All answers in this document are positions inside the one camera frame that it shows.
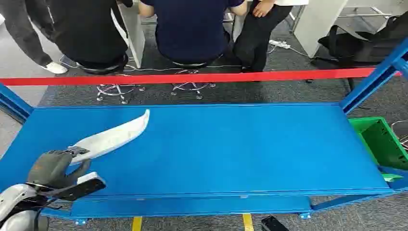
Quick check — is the black bag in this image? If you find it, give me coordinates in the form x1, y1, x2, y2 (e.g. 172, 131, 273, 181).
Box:
310, 13, 408, 68

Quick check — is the white power strip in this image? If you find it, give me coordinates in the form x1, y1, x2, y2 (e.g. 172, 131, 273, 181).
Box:
268, 39, 291, 50

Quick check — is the white desk panel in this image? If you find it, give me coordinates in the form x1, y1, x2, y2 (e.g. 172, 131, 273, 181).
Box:
293, 0, 349, 59
110, 0, 146, 69

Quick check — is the red barrier belt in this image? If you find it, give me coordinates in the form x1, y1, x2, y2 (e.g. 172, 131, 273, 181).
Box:
0, 67, 403, 86

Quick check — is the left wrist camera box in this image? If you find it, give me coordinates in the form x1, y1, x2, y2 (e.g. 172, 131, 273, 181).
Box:
38, 172, 107, 202

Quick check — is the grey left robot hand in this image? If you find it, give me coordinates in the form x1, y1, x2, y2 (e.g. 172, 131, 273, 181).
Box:
27, 146, 92, 192

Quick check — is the green plastic crate with parts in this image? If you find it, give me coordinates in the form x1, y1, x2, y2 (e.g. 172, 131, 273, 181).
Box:
348, 116, 408, 183

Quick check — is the coiled cable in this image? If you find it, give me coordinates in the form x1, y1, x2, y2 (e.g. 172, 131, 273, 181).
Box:
390, 120, 408, 151

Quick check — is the white curved plastic part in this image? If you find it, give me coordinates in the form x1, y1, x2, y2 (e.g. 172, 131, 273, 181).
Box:
67, 109, 151, 166

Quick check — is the chrome-legged stool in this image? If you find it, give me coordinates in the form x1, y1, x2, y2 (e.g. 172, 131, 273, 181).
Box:
170, 60, 217, 100
76, 54, 146, 105

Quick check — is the blue metal shelf rack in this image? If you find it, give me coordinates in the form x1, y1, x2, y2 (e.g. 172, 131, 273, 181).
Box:
0, 38, 408, 226

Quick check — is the person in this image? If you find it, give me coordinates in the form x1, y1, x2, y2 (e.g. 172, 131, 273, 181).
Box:
0, 0, 69, 75
48, 0, 134, 71
139, 0, 249, 65
233, 0, 309, 73

